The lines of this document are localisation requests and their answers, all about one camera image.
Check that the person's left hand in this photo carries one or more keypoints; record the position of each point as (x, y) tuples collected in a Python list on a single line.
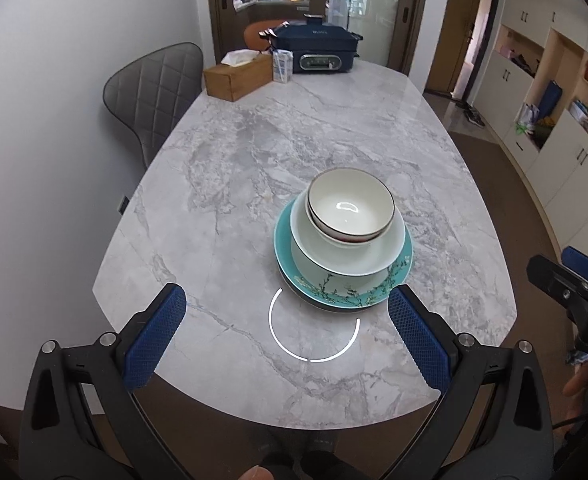
[(255, 474)]

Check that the small white bowl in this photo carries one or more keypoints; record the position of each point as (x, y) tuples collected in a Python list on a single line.
[(350, 245)]

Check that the grey rimmed plate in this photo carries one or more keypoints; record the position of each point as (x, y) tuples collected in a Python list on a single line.
[(319, 306)]

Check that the person's right hand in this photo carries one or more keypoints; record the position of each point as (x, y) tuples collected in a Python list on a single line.
[(576, 382)]

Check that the large white bowl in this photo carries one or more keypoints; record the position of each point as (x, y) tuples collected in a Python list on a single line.
[(300, 232)]

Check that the pink floral bowl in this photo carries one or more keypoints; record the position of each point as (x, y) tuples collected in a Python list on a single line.
[(349, 195)]

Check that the white gift bag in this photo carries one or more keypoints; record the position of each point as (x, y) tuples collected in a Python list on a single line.
[(527, 120)]

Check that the wall socket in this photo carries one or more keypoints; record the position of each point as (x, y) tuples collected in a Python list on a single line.
[(123, 205)]

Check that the dark blue electric cooker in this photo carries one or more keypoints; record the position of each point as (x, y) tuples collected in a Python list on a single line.
[(314, 40)]

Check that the white wall cabinet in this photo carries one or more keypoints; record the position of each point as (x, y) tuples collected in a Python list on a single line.
[(553, 170)]

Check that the large teal floral plate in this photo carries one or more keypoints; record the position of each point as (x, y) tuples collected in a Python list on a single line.
[(358, 292)]

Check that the dark shoes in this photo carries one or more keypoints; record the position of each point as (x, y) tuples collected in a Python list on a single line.
[(473, 116)]

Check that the brown wooden door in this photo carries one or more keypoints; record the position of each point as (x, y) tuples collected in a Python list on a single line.
[(461, 20)]

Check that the small drink carton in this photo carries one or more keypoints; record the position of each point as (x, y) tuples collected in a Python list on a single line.
[(282, 67)]

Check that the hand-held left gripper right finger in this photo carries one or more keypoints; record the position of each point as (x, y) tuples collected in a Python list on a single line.
[(418, 345)]

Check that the blue bag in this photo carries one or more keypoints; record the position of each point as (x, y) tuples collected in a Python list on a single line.
[(548, 100)]

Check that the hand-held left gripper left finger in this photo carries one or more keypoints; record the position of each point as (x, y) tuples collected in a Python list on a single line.
[(156, 340)]

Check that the white tissue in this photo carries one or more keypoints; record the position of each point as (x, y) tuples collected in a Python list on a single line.
[(239, 57)]

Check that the wooden tissue box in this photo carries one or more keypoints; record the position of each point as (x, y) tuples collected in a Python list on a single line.
[(234, 82)]

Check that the glass sliding door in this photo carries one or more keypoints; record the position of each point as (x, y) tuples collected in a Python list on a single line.
[(373, 10)]

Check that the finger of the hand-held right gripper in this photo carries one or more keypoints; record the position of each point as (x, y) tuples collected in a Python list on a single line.
[(556, 280), (583, 265)]

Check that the grey quilted chair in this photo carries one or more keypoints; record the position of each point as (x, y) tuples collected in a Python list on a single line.
[(149, 85)]

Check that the orange chair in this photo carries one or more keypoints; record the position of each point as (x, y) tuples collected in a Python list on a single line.
[(256, 35)]

